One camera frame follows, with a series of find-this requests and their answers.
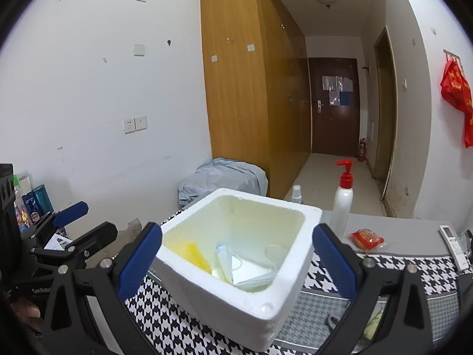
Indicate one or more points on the dark brown door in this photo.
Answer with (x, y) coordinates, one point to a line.
(332, 125)

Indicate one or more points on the white wall socket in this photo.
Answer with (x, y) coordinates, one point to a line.
(140, 122)
(129, 125)

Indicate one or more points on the wooden door frame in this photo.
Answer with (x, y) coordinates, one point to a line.
(386, 118)

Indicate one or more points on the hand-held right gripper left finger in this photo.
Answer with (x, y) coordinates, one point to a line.
(142, 259)

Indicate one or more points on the red plastic bag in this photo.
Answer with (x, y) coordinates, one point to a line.
(458, 88)

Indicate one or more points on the red packet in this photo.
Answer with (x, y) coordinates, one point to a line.
(366, 239)

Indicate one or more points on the white green box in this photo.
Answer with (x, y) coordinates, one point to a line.
(23, 184)

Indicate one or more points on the grey cloth bundle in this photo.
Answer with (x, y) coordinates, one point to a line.
(221, 181)

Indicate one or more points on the small clear spray bottle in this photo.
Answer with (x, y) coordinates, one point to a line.
(296, 195)

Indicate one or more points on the metal wall hook rack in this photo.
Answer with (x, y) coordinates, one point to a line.
(451, 53)

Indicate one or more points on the white foam box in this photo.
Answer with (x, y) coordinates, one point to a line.
(207, 303)

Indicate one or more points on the blue box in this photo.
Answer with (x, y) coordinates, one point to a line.
(30, 209)

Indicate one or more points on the teal can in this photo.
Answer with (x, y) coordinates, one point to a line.
(42, 199)

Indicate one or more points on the yellow sponge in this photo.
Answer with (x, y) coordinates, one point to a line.
(196, 257)

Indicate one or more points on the ceiling lamp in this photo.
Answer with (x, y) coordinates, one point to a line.
(327, 0)

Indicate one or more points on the white remote control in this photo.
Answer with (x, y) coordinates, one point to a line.
(452, 242)

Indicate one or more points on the wooden wardrobe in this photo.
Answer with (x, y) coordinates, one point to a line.
(240, 100)

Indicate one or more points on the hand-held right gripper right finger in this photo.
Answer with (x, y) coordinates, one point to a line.
(332, 259)

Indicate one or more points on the red fire extinguisher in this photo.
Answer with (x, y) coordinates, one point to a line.
(361, 151)

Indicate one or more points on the black white booklet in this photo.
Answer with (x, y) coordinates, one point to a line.
(57, 242)

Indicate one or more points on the white red pump bottle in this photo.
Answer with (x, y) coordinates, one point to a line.
(342, 207)

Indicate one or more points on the person's left hand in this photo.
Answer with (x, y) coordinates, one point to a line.
(26, 310)

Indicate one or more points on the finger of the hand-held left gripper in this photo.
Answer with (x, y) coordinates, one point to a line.
(70, 212)
(96, 236)

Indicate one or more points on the houndstooth tablecloth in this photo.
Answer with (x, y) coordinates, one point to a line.
(425, 266)

